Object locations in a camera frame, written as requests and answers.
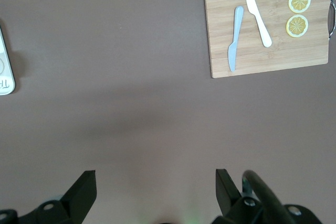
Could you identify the grey plastic knife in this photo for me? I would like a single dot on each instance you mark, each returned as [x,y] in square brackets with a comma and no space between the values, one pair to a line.
[236,35]

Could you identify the white plastic knife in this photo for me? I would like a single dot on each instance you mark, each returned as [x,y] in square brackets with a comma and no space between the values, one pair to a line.
[258,22]

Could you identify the bamboo cutting board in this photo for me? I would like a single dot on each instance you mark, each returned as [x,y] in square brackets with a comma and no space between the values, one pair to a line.
[283,51]

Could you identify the cream bear print tray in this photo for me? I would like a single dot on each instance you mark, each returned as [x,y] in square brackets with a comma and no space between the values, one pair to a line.
[6,77]

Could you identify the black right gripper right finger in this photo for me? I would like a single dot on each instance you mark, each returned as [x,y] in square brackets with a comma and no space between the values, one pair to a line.
[228,200]

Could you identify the yellow lemon slice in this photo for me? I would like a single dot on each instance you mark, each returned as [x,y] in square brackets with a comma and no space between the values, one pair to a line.
[296,26]
[299,1]

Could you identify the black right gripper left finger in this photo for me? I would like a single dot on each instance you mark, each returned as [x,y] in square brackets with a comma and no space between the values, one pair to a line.
[78,197]

